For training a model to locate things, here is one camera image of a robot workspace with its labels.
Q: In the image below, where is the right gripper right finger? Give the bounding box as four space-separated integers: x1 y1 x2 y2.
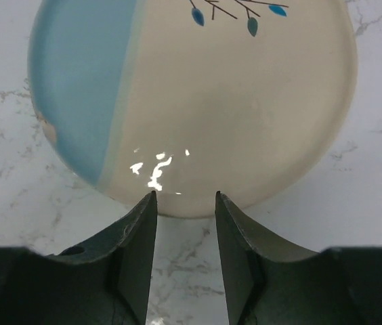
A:
215 193 382 324

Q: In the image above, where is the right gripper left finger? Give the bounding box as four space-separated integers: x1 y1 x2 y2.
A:
0 193 157 324

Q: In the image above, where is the cream and blue plate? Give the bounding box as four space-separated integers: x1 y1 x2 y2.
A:
28 1 358 218

